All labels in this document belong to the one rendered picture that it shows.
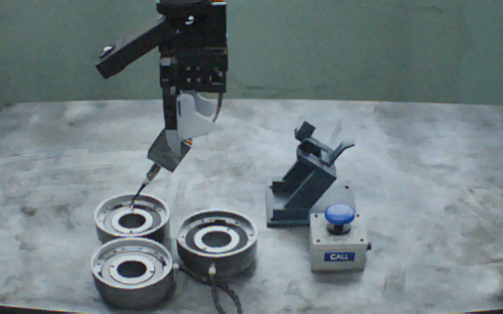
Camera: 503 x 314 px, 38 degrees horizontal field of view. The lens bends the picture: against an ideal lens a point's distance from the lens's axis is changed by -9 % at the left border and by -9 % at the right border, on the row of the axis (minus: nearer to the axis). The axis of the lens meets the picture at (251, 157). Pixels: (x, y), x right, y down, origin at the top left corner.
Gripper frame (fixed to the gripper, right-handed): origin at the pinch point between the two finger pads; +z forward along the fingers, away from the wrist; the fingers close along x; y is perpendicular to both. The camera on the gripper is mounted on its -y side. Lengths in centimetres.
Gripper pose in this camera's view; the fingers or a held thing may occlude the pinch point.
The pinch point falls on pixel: (173, 142)
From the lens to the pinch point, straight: 104.2
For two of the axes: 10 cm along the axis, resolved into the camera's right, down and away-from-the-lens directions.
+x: 0.0, -5.0, 8.7
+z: 0.0, 8.7, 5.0
